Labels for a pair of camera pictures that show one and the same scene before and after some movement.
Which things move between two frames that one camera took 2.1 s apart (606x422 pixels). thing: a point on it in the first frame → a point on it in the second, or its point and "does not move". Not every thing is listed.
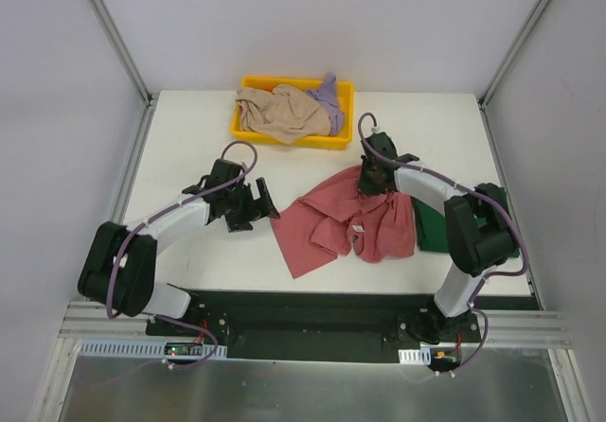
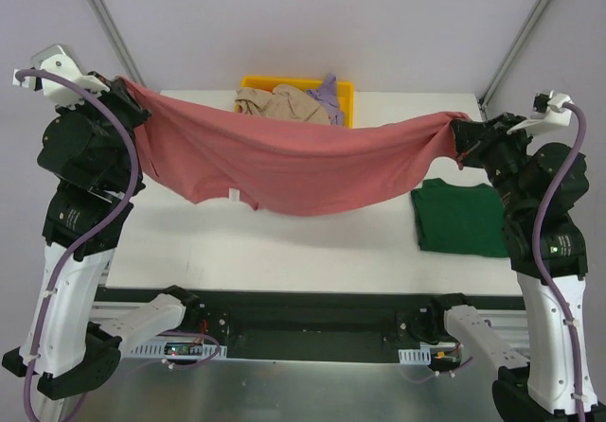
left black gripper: [253, 202] → [122, 101]
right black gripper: [371, 182] → [478, 137]
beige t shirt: [282, 114] does not move
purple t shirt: [327, 96] does not move
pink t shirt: [324, 224] → [284, 169]
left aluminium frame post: [116, 41] does not move
